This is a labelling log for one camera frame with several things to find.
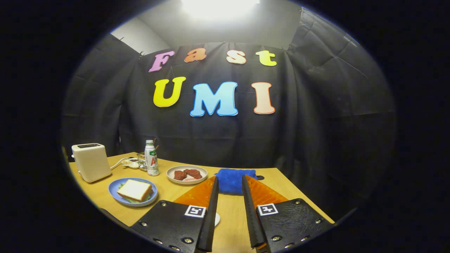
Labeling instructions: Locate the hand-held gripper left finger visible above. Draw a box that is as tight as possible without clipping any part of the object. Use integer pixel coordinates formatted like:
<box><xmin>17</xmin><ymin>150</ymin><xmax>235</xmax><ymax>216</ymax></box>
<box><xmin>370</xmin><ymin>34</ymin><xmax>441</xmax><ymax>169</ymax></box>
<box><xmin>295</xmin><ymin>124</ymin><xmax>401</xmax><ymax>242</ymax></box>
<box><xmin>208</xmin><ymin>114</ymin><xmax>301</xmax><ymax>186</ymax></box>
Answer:
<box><xmin>130</xmin><ymin>176</ymin><xmax>220</xmax><ymax>253</ymax></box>

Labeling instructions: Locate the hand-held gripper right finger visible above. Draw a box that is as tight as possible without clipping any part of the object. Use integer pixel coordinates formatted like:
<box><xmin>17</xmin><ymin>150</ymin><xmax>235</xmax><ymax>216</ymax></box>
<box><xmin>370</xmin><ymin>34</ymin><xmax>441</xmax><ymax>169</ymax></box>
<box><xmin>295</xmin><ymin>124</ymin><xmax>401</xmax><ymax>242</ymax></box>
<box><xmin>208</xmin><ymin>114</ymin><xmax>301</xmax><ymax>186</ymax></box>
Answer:
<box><xmin>241</xmin><ymin>175</ymin><xmax>334</xmax><ymax>253</ymax></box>

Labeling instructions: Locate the green lettuce leaf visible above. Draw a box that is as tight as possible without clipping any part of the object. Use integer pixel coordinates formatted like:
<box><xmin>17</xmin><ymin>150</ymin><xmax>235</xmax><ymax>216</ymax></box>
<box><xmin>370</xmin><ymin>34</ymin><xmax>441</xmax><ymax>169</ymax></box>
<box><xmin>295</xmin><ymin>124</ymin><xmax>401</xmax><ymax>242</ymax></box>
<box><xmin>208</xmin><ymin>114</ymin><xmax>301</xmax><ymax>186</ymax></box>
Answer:
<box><xmin>118</xmin><ymin>182</ymin><xmax>154</xmax><ymax>205</ymax></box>

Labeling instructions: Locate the toasted bread slice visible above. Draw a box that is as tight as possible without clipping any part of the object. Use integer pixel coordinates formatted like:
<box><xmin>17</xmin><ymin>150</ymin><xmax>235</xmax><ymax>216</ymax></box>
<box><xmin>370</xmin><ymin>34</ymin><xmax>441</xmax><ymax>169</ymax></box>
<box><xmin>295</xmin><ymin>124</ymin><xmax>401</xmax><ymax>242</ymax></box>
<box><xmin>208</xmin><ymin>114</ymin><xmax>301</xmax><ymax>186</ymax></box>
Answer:
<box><xmin>116</xmin><ymin>179</ymin><xmax>153</xmax><ymax>202</ymax></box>

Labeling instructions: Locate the beige round plate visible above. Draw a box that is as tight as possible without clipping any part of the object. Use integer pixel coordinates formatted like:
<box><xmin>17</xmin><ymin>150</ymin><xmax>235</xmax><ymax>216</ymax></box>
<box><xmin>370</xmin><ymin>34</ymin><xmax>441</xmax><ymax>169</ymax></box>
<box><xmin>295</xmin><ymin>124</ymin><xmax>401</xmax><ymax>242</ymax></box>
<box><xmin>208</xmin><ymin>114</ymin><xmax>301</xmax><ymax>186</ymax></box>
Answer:
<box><xmin>166</xmin><ymin>165</ymin><xmax>208</xmax><ymax>185</ymax></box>

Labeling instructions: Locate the white drink bottle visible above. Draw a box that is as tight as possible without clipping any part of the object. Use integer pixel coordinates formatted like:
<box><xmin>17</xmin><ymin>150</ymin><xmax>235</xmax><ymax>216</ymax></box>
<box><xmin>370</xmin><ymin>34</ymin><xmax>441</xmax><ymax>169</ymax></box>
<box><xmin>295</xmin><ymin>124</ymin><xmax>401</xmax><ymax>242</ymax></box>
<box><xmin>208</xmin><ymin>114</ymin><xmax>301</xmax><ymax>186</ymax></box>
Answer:
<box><xmin>144</xmin><ymin>140</ymin><xmax>160</xmax><ymax>176</ymax></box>

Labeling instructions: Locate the blue round plate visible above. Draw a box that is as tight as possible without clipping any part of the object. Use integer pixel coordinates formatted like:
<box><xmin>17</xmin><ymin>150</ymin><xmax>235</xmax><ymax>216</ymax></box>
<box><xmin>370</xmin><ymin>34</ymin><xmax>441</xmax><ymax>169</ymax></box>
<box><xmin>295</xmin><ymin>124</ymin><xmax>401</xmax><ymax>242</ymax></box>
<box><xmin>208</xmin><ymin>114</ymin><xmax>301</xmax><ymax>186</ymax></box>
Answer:
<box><xmin>108</xmin><ymin>177</ymin><xmax>158</xmax><ymax>207</ymax></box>

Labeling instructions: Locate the blue folded towel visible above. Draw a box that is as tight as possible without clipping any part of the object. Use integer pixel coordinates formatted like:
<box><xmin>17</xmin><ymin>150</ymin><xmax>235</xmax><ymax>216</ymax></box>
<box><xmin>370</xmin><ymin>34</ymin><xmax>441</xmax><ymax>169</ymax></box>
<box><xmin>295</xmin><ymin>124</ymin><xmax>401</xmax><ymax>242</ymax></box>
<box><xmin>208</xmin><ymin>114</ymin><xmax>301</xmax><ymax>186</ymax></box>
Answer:
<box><xmin>214</xmin><ymin>168</ymin><xmax>257</xmax><ymax>195</ymax></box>

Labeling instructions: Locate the black backdrop cloth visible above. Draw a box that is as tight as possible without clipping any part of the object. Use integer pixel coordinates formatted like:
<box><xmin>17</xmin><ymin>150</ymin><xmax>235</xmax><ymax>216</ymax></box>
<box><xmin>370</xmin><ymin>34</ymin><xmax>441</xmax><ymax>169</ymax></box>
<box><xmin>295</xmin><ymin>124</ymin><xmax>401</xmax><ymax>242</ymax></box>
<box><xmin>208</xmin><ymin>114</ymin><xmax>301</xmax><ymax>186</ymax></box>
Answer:
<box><xmin>62</xmin><ymin>4</ymin><xmax>398</xmax><ymax>218</ymax></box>

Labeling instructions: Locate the white toaster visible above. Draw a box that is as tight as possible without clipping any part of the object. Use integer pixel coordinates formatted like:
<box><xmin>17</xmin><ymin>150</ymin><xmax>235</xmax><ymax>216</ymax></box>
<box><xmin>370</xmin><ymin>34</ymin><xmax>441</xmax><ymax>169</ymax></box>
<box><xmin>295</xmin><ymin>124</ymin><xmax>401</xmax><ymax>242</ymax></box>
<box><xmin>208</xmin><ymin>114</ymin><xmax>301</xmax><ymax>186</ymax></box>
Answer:
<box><xmin>71</xmin><ymin>143</ymin><xmax>112</xmax><ymax>183</ymax></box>

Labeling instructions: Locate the bright ceiling light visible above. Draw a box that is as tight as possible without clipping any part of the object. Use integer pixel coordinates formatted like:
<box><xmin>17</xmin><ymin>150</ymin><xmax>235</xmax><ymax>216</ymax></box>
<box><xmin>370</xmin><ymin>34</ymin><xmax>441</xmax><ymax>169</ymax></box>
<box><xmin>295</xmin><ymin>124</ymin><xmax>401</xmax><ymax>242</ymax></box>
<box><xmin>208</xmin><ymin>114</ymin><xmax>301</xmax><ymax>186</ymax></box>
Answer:
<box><xmin>181</xmin><ymin>0</ymin><xmax>261</xmax><ymax>18</ymax></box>

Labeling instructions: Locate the white toaster cable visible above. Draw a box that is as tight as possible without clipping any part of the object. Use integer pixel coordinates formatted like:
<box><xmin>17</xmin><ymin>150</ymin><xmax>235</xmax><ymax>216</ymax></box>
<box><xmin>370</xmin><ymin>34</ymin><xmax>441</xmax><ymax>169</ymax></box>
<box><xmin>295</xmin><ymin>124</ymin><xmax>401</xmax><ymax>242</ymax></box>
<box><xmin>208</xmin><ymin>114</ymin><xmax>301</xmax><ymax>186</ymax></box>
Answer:
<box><xmin>110</xmin><ymin>157</ymin><xmax>131</xmax><ymax>171</ymax></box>

